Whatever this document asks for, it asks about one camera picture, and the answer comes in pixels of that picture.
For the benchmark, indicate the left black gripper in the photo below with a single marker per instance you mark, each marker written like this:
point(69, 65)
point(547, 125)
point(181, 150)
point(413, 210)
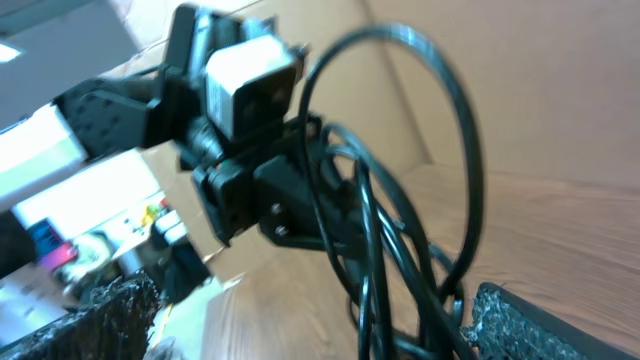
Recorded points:
point(260, 182)

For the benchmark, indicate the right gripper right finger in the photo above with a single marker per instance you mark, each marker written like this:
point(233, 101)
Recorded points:
point(505, 326)

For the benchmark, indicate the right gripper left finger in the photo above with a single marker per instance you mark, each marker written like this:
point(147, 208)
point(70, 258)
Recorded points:
point(114, 324)

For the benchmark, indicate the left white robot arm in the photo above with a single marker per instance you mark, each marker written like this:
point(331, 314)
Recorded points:
point(148, 108)

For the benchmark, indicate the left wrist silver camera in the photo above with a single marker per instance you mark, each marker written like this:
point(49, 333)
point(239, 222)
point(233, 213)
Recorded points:
point(250, 85)

